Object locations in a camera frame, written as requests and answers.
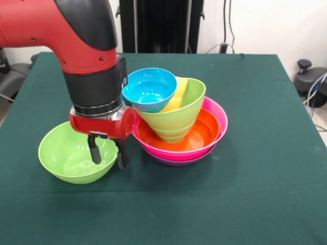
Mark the black plug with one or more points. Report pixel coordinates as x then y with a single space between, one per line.
223 48

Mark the purple bowl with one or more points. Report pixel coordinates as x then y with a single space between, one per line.
181 163

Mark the yellow cup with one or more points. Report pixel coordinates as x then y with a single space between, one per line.
177 97

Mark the small ribbed green bowl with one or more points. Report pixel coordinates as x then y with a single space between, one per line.
172 135

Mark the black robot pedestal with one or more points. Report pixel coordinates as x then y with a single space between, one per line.
163 25

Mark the orange bowl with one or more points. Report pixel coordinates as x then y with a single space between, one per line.
204 132

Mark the pink bowl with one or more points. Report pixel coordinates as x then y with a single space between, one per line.
222 120

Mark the black office chair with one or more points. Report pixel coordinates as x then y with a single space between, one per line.
15 74

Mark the small blue bowl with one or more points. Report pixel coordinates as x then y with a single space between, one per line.
150 86

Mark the medium green bowl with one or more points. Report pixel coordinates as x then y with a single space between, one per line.
184 114

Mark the large green bowl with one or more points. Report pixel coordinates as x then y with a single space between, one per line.
66 158

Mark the dark green tablecloth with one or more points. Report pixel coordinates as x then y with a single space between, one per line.
163 204

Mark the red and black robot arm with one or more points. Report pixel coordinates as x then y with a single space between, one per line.
76 51

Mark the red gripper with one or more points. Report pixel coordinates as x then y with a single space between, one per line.
102 126

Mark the black chair with round knob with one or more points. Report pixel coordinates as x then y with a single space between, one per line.
306 81

